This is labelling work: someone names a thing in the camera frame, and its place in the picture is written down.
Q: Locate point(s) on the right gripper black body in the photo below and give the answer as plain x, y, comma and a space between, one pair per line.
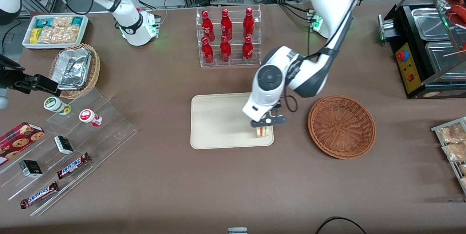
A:
9, 77

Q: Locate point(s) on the triangular sandwich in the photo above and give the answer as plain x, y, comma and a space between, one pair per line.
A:
263, 132

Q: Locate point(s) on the beige plastic tray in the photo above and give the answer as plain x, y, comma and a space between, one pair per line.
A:
218, 125

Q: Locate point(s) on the light tan wicker basket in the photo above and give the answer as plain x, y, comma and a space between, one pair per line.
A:
95, 70

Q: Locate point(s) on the brown round wicker basket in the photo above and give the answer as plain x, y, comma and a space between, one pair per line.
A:
342, 126

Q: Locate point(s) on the tray of packaged snacks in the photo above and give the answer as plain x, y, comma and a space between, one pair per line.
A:
437, 129

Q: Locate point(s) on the green lid yogurt cup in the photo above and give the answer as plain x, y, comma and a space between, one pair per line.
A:
54, 104

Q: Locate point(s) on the white rectangular snack bin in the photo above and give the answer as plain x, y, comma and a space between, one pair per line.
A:
27, 43

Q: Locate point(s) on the silver foil packets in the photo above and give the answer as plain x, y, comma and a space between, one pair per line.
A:
71, 68

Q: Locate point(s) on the yellow snack packet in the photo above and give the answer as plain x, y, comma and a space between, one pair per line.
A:
34, 36

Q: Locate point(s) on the clear bag of biscuits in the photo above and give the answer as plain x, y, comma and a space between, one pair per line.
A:
62, 21
58, 35

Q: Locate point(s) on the red lid yogurt cup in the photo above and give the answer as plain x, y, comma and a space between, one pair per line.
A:
88, 116

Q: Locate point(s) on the teal snack packet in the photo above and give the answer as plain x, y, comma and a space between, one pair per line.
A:
77, 20
43, 22

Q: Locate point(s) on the small black carton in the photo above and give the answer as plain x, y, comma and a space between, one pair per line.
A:
31, 169
64, 145

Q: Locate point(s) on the red tartan cookie box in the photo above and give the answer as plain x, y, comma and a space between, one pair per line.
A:
18, 143

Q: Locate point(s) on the red cola bottle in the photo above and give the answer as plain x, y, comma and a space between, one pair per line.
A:
225, 51
207, 26
226, 24
248, 24
247, 51
207, 54

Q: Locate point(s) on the clear acrylic tiered stand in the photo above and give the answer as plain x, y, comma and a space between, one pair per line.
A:
109, 132

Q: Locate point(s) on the Snickers chocolate bar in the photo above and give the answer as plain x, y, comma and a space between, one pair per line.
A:
39, 195
72, 166

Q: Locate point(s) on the clear acrylic bottle rack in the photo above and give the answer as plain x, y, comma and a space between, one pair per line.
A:
236, 34

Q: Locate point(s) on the small grey device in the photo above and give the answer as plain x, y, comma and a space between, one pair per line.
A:
237, 231

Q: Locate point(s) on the black food warmer machine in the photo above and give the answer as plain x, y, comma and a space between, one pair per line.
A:
407, 66

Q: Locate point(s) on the steel warmer pan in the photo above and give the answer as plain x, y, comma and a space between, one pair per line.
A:
431, 23
442, 61

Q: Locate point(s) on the clear bag of pastry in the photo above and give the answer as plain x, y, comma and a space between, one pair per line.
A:
455, 151
463, 182
451, 134
463, 169

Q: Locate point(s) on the wooden skewer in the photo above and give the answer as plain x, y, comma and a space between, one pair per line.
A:
453, 53

